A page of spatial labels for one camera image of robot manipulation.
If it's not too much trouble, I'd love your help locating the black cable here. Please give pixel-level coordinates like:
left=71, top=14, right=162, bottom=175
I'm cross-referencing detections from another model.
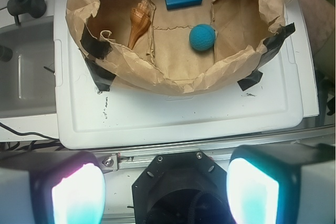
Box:
left=0, top=121, right=60, bottom=141

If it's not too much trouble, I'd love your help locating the black octagonal mount plate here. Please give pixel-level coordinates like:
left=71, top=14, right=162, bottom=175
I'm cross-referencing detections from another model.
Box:
left=132, top=153, right=233, bottom=223

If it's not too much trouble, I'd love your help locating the black tape strip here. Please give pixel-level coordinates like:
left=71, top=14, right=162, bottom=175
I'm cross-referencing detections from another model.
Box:
left=237, top=23, right=296, bottom=91
left=80, top=25, right=116, bottom=91

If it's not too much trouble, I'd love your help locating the grey plastic tray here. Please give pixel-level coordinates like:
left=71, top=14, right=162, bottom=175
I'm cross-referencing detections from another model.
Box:
left=1, top=16, right=56, bottom=118

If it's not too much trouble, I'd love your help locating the orange spiral sea shell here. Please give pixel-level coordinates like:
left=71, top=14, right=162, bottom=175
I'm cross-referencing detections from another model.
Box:
left=128, top=0, right=152, bottom=49

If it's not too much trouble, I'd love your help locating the black tape strip left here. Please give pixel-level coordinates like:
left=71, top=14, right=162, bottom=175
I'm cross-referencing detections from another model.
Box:
left=80, top=25, right=116, bottom=91

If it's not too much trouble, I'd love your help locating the aluminium frame rail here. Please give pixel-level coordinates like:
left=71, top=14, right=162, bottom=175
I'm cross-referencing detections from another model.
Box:
left=93, top=124, right=335, bottom=173

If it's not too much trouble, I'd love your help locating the black clamp knob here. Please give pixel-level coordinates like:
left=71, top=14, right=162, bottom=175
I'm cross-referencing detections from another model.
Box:
left=7, top=0, right=47, bottom=26

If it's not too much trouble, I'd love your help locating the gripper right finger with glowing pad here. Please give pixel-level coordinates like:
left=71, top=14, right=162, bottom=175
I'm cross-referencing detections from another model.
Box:
left=226, top=143, right=335, bottom=223

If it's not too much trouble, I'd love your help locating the crumpled brown paper bag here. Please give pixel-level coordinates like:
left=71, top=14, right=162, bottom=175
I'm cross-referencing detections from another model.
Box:
left=66, top=0, right=285, bottom=96

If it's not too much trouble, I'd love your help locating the white plastic bin lid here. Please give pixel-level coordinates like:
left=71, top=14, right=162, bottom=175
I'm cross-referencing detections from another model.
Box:
left=54, top=0, right=309, bottom=149

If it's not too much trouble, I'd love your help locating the black tape strip right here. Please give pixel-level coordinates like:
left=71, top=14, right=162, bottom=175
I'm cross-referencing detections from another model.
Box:
left=237, top=23, right=296, bottom=91

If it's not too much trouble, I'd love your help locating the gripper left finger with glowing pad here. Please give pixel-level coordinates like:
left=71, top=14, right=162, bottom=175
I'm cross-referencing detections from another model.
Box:
left=1, top=151, right=106, bottom=223

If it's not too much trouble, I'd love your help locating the blue dimpled ball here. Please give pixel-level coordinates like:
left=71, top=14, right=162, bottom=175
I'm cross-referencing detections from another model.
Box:
left=189, top=24, right=216, bottom=51

